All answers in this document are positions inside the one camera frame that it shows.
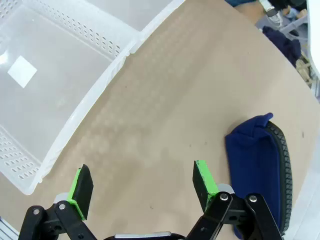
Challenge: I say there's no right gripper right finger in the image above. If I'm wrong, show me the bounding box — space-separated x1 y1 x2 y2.
186 159 285 240

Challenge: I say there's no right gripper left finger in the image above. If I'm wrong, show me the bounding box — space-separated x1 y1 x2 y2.
18 163 95 240

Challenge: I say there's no navy blue zipper pouch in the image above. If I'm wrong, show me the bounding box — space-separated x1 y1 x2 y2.
224 112 293 238

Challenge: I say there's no white perforated basket with label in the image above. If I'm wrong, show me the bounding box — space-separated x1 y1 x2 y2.
0 0 141 196

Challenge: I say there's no white rectangular label sticker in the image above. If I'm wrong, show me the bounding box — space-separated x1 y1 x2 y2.
6 55 38 89

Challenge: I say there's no dark blue cloth heap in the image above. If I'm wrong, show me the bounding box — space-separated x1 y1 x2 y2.
262 26 302 67

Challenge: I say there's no white perforated plastic basket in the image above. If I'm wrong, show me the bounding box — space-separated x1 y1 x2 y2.
84 0 187 55

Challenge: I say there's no white table with rounded corner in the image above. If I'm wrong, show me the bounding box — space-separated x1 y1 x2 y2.
306 0 320 68

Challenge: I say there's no mannequin foot on floor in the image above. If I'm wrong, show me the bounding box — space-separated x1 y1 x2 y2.
284 6 308 21

